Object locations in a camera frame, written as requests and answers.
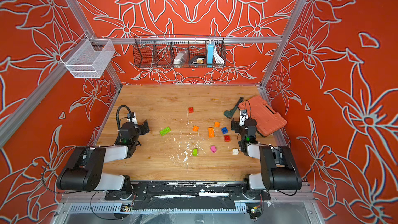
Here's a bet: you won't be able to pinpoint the long orange lego plate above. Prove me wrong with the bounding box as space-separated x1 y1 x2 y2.
208 127 215 138

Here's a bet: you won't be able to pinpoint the black wire basket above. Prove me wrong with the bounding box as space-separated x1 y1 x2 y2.
133 35 227 68

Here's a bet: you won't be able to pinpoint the small green lego brick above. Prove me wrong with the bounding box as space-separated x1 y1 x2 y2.
192 148 198 157

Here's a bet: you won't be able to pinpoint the pink lego brick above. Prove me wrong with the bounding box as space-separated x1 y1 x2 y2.
210 146 217 153

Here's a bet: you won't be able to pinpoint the white lego brick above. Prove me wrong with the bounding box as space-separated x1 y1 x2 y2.
232 148 239 155

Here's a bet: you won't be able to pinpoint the red plastic tool case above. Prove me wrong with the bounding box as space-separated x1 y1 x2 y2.
238 95 287 136

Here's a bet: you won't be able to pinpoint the black small box in basket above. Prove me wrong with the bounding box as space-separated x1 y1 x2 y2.
188 55 207 65

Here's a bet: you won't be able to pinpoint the left black corrugated cable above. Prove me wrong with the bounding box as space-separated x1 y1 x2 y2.
115 105 135 131

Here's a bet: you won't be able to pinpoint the clear plastic bin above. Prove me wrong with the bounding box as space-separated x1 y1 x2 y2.
62 39 115 78

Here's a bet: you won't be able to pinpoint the blue lego brick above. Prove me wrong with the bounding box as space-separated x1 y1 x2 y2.
221 127 228 134

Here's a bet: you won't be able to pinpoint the long green lego plate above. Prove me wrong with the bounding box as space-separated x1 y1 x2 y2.
160 127 171 136

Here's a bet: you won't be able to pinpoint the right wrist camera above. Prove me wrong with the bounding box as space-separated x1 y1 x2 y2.
239 110 249 122

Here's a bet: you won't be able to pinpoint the plastic bag in basket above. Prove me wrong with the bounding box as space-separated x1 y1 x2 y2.
173 50 189 68

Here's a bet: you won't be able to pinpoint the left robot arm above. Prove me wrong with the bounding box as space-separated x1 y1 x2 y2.
57 120 150 196

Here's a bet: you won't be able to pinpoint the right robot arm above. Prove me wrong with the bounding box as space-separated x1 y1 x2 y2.
231 118 302 191

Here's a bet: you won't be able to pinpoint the dark green clamp tool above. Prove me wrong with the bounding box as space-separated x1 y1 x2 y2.
223 97 244 119

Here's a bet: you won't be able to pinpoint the white cables in basket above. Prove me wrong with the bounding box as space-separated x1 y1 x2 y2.
213 46 225 67

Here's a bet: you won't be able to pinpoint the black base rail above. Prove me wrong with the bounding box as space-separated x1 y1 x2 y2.
105 181 271 213

